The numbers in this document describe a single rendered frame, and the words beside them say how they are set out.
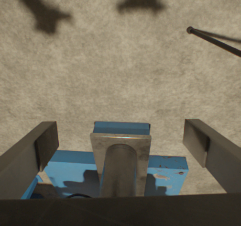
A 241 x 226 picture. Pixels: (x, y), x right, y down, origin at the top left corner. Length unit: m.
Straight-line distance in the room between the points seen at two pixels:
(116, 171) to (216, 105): 0.73
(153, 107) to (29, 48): 0.80
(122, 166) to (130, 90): 0.45
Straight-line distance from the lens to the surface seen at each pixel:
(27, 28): 1.04
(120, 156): 1.07
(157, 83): 1.00
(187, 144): 0.17
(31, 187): 2.14
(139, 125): 1.17
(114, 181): 1.00
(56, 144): 0.17
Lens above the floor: 0.85
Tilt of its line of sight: 51 degrees down
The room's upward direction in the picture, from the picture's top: 172 degrees counter-clockwise
